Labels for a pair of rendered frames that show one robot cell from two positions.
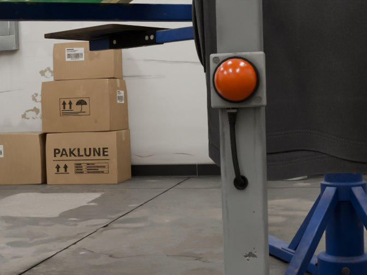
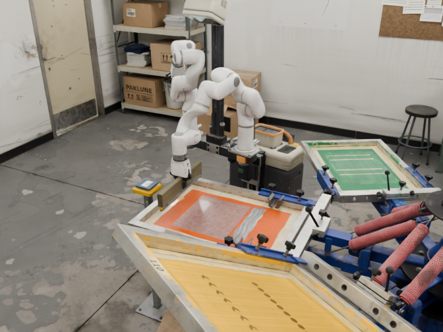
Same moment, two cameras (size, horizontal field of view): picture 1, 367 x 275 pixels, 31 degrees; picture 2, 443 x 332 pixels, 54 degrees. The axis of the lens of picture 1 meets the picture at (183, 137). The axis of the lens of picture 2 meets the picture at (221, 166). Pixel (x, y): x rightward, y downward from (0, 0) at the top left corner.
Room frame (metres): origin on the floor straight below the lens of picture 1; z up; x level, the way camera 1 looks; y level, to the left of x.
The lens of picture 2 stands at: (1.61, -2.17, 2.22)
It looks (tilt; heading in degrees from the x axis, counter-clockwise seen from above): 26 degrees down; 104
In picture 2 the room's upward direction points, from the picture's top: straight up
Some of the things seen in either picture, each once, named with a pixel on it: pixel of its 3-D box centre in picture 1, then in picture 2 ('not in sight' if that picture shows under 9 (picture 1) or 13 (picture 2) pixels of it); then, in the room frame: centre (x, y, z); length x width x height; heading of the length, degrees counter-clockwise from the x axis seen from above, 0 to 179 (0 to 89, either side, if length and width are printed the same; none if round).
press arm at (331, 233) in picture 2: not in sight; (332, 236); (1.71, -0.42, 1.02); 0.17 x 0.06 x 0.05; 168
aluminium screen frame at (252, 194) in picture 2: not in sight; (223, 216); (1.17, -0.30, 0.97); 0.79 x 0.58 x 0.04; 168
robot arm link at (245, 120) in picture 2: not in sight; (247, 112); (1.19, 0.20, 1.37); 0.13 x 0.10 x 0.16; 150
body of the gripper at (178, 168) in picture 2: not in sight; (180, 165); (0.92, -0.24, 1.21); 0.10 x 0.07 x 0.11; 168
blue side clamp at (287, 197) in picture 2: not in sight; (285, 201); (1.46, -0.08, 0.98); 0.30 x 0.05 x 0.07; 168
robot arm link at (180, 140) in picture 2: not in sight; (186, 141); (0.95, -0.21, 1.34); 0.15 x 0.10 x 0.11; 60
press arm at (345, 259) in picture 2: not in sight; (303, 251); (1.59, -0.39, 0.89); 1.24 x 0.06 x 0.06; 168
